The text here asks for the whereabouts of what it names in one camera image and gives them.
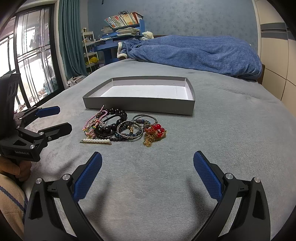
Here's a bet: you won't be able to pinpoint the pink cord bracelet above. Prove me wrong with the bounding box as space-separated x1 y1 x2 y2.
82 105 108 137

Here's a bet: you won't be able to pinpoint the pearl hair clip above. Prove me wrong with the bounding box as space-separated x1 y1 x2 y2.
80 138 112 145

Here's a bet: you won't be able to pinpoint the large black bead bracelet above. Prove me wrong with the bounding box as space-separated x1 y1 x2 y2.
94 107 129 137

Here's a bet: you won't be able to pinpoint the dark blue bead bracelet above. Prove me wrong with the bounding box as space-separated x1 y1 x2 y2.
109 119 144 142

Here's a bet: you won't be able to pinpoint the silver bangle bracelet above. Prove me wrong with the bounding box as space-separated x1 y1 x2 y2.
131 113 159 127

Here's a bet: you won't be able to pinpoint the red bead gold chain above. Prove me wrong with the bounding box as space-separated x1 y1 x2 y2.
142 123 167 148

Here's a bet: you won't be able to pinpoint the left forearm beige sleeve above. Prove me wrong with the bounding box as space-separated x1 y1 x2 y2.
1 174 27 240

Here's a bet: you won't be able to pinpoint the person's left hand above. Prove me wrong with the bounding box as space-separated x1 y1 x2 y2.
0 156 32 182

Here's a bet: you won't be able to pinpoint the white storage rack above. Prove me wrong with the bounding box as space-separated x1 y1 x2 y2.
81 28 99 75

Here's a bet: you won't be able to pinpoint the blue desk shelf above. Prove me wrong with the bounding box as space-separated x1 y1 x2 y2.
94 19 145 65

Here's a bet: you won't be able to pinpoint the teal curtain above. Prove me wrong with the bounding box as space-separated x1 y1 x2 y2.
58 0 87 79

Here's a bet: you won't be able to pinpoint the stack of papers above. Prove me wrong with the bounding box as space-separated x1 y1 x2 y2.
115 27 141 36

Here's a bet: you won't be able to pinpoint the grey cardboard tray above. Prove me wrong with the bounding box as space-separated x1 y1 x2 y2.
83 76 195 115

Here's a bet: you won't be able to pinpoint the row of books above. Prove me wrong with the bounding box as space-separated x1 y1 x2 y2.
105 11 144 29

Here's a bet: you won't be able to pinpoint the white plush toy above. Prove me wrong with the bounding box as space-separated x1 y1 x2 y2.
140 31 154 40

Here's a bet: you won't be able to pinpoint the blue fleece blanket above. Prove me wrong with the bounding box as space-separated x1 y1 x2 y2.
117 35 262 80

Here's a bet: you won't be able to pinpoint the beige wardrobe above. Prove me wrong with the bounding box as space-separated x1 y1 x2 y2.
253 0 295 115

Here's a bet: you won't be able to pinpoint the window with black frame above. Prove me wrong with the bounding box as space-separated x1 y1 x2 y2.
1 4 65 113

